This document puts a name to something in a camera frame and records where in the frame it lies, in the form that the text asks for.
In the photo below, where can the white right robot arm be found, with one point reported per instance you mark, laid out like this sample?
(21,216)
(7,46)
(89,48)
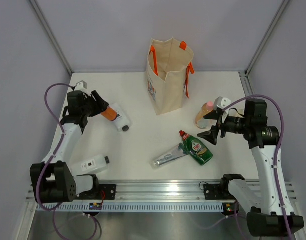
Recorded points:
(271,213)

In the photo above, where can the beige canvas tote bag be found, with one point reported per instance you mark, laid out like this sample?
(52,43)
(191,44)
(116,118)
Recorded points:
(169,64)

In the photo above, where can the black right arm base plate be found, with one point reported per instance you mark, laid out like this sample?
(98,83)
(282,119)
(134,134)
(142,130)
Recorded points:
(216,192)

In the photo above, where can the peach bottle pink cap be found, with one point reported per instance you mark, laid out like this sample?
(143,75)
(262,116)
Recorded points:
(200,121)

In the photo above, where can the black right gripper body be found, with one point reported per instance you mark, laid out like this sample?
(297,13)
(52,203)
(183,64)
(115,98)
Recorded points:
(231,124)

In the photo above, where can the silver toothpaste tube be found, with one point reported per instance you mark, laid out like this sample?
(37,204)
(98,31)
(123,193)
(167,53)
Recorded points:
(171,155)

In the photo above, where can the right aluminium frame post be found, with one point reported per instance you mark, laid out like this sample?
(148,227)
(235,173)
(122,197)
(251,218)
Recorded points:
(275,20)

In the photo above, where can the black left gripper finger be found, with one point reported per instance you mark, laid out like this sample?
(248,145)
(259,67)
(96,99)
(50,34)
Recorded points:
(101,104)
(92,113)

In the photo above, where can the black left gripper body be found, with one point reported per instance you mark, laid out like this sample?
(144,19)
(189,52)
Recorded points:
(89,104)

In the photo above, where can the green Fairy dish soap bottle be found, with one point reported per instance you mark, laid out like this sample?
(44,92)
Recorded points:
(195,148)

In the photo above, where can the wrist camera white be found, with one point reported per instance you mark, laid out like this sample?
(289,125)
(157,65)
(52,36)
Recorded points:
(221,103)
(81,86)

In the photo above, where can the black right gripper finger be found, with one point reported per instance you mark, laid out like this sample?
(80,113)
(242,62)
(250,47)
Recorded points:
(210,135)
(217,115)

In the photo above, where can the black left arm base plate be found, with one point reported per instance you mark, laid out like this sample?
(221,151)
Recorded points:
(108,191)

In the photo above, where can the right side aluminium rail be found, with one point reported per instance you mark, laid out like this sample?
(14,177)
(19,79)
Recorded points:
(246,84)

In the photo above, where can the left aluminium frame post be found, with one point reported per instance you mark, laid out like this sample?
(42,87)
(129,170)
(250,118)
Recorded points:
(50,35)

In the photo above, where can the aluminium frame post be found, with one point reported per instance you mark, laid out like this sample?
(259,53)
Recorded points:
(50,35)
(275,20)

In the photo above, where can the white bottle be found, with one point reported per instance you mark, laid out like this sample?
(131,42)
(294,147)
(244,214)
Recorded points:
(122,122)
(93,165)

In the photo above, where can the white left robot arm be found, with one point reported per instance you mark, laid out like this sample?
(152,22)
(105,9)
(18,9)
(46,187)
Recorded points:
(52,180)

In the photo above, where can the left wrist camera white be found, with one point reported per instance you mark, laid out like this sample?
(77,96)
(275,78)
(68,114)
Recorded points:
(81,86)

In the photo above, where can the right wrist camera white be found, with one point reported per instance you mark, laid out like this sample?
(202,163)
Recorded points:
(221,103)

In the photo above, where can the cream pump lotion bottle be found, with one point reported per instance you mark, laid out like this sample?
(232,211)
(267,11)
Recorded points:
(239,112)

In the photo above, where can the slotted white cable duct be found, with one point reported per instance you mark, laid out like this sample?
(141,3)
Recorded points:
(143,207)

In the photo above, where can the aluminium mounting rail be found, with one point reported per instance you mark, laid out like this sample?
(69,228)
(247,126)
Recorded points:
(158,191)

